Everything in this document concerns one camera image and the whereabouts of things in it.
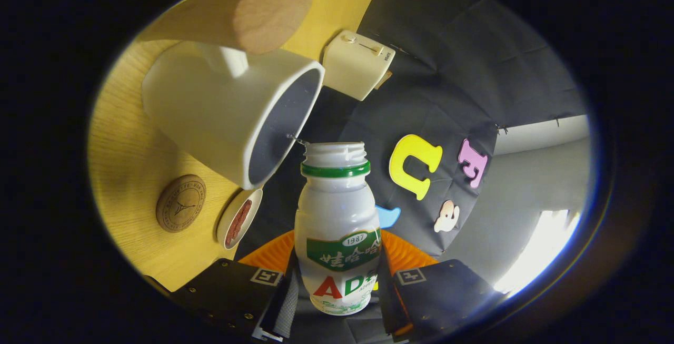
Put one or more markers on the wooden table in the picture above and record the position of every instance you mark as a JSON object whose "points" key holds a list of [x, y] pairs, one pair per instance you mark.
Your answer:
{"points": [[121, 144]]}

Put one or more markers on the brown toast slice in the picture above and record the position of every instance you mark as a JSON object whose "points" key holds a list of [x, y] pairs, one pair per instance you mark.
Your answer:
{"points": [[383, 79]]}

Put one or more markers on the cream toaster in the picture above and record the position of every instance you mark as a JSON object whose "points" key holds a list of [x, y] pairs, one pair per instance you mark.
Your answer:
{"points": [[353, 67]]}

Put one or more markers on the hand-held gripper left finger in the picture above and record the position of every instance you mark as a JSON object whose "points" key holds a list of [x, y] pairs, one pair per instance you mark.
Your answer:
{"points": [[281, 307]]}

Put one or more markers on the black backdrop cloth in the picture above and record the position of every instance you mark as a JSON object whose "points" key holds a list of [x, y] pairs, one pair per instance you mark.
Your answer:
{"points": [[447, 59]]}

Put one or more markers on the poured juice stream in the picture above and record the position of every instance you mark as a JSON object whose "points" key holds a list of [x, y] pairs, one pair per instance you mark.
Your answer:
{"points": [[297, 139]]}

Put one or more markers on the white round plate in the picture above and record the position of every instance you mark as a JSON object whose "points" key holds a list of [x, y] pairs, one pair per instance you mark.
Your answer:
{"points": [[225, 223]]}

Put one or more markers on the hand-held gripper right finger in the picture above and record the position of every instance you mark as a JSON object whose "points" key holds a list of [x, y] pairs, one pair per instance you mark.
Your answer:
{"points": [[387, 302]]}

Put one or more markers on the red sausage piece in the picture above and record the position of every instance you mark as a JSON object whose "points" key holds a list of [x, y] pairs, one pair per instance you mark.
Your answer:
{"points": [[244, 212], [235, 228]]}

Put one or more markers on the round cork coaster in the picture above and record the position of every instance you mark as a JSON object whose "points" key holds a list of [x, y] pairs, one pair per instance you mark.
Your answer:
{"points": [[180, 204]]}

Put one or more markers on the bright ceiling light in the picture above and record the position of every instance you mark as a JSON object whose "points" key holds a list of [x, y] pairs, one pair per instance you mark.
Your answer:
{"points": [[542, 249]]}

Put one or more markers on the white juice bottle green label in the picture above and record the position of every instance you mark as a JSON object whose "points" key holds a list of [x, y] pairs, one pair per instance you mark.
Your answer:
{"points": [[337, 212]]}

